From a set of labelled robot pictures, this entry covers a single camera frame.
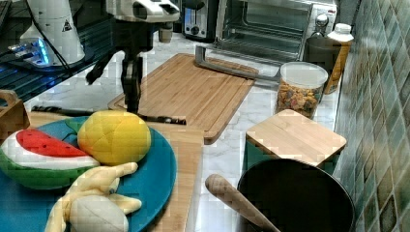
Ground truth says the wooden spoon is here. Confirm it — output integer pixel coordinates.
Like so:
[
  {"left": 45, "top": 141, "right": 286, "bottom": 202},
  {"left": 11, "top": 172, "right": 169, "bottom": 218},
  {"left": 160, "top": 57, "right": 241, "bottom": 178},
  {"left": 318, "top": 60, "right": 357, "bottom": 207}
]
[{"left": 205, "top": 174, "right": 280, "bottom": 232}]

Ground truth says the bamboo cutting board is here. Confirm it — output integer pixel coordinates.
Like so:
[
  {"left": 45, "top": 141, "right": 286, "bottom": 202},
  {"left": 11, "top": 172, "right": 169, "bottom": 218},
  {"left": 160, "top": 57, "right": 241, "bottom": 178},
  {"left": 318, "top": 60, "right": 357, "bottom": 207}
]
[{"left": 107, "top": 52, "right": 259, "bottom": 145}]

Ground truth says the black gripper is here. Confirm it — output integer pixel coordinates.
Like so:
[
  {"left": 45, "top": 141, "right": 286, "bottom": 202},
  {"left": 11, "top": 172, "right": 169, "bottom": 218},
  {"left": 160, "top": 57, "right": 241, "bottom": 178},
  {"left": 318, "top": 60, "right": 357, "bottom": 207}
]
[{"left": 85, "top": 21, "right": 155, "bottom": 114}]

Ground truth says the black slot toaster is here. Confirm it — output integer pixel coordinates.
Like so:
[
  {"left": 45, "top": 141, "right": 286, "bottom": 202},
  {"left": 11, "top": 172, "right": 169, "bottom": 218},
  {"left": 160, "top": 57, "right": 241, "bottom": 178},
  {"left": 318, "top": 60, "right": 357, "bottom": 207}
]
[{"left": 182, "top": 0, "right": 220, "bottom": 43}]

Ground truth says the dark grey cup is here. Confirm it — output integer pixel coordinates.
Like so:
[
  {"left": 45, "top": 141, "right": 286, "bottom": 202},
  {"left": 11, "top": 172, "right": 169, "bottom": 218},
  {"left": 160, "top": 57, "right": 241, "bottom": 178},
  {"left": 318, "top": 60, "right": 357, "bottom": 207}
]
[{"left": 303, "top": 37, "right": 341, "bottom": 75}]

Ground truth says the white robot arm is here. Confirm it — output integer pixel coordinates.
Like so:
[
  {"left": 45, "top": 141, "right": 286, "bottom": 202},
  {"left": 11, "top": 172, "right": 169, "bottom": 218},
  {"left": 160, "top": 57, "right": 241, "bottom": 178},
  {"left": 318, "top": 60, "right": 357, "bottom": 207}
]
[{"left": 20, "top": 0, "right": 180, "bottom": 113}]

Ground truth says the clear cereal jar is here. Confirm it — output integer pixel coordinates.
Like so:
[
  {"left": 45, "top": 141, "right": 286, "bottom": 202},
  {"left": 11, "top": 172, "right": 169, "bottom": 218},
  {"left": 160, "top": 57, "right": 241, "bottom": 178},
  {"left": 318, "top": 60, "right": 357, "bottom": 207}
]
[{"left": 276, "top": 62, "right": 328, "bottom": 119}]

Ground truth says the stainless toaster oven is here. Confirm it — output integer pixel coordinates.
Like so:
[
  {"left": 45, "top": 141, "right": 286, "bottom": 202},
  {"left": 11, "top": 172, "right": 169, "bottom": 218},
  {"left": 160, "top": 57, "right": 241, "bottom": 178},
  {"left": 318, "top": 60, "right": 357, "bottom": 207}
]
[{"left": 194, "top": 0, "right": 339, "bottom": 79}]

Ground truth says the black drawer handle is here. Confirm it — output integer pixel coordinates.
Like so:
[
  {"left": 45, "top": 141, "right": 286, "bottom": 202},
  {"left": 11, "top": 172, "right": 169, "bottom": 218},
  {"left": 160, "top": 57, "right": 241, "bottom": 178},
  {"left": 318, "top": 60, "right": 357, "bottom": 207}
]
[{"left": 31, "top": 105, "right": 187, "bottom": 125}]

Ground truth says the plush watermelon slice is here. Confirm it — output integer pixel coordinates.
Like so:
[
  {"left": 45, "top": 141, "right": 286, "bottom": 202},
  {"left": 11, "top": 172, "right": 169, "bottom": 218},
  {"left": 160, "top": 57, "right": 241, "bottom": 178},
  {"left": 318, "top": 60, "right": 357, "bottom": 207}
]
[{"left": 1, "top": 130, "right": 100, "bottom": 189}]

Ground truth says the white capped bottle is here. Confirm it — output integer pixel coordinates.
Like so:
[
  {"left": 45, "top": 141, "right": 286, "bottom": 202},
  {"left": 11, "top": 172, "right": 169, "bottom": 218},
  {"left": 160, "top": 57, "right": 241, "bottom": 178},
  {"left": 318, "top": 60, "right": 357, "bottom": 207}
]
[{"left": 324, "top": 23, "right": 354, "bottom": 95}]

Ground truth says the yellow plush pineapple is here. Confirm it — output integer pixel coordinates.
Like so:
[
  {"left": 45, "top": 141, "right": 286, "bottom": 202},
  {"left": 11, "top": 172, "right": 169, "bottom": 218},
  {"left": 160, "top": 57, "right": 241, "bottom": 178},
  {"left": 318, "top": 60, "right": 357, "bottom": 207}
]
[{"left": 77, "top": 115, "right": 151, "bottom": 165}]

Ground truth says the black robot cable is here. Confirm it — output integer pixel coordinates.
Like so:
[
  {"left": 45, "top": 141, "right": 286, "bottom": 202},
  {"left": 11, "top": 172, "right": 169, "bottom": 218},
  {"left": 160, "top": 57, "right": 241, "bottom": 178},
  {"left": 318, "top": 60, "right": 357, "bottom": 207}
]
[{"left": 24, "top": 0, "right": 72, "bottom": 73}]

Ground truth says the plush peeled banana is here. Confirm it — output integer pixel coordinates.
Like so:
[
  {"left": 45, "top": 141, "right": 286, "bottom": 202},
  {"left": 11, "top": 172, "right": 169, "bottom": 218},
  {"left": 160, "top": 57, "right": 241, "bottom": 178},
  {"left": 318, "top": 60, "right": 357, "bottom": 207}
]
[{"left": 44, "top": 162, "right": 142, "bottom": 232}]

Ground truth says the teal canister bamboo lid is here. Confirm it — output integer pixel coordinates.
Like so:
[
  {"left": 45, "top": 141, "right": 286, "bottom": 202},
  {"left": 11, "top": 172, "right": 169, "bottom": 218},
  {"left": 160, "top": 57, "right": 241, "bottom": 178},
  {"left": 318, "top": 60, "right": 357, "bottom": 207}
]
[{"left": 243, "top": 109, "right": 346, "bottom": 170}]

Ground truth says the black pot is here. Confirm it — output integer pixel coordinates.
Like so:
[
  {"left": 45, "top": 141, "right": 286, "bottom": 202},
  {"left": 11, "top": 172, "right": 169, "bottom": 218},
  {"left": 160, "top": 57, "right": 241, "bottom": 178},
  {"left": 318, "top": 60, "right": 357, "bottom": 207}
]
[{"left": 238, "top": 159, "right": 355, "bottom": 232}]

